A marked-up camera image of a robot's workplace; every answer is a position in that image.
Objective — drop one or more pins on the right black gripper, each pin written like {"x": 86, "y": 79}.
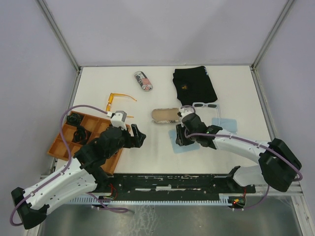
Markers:
{"x": 180, "y": 139}

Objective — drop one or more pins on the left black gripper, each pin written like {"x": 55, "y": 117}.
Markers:
{"x": 139, "y": 136}

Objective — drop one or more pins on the light blue cleaning cloth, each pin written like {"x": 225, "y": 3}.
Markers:
{"x": 180, "y": 149}

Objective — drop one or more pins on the map print glasses case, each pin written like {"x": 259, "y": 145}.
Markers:
{"x": 166, "y": 115}

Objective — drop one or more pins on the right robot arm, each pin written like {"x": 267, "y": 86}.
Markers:
{"x": 275, "y": 163}

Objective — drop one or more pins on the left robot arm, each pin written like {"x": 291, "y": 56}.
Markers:
{"x": 82, "y": 174}

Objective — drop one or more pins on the orange sunglasses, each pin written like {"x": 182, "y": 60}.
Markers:
{"x": 111, "y": 98}

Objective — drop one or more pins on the black sunglasses in tray middle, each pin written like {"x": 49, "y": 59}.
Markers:
{"x": 81, "y": 135}

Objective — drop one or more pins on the black sunglasses in tray corner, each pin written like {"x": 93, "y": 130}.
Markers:
{"x": 74, "y": 119}

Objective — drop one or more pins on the flag print glasses case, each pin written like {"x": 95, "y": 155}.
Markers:
{"x": 143, "y": 81}

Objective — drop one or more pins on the black folded cloth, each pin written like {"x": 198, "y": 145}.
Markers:
{"x": 194, "y": 85}

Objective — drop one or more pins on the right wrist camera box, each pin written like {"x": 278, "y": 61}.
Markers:
{"x": 184, "y": 112}

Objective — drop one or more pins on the white frame sunglasses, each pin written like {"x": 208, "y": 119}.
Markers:
{"x": 210, "y": 105}

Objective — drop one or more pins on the aluminium frame rail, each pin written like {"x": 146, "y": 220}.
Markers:
{"x": 294, "y": 189}

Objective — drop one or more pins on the left corner aluminium post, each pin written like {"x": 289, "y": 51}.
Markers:
{"x": 57, "y": 32}

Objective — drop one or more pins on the corner aluminium post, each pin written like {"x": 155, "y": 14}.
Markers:
{"x": 273, "y": 32}
{"x": 57, "y": 32}

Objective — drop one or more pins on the right corner aluminium post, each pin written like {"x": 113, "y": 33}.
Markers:
{"x": 273, "y": 32}

